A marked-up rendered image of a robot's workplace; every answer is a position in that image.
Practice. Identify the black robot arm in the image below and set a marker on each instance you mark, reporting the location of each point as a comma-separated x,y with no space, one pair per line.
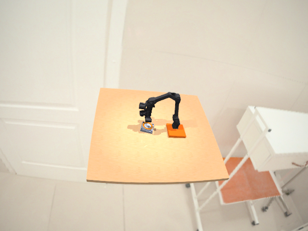
150,103

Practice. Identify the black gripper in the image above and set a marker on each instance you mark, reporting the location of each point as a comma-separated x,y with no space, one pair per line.
148,116

